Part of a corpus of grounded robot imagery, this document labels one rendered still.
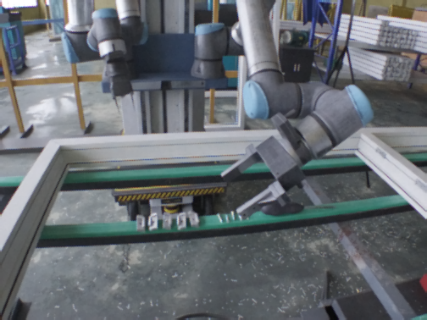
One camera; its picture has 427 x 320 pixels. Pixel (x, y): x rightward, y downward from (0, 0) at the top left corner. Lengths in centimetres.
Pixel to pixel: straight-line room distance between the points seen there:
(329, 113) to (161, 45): 120
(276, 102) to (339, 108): 14
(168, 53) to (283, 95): 107
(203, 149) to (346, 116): 45
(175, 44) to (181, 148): 88
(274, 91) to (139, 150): 43
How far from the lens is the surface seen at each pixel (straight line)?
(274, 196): 57
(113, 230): 67
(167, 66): 168
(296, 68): 463
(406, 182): 95
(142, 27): 124
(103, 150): 90
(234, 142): 90
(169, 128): 189
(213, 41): 153
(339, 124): 62
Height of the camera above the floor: 132
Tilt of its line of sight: 30 degrees down
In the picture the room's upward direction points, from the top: 3 degrees clockwise
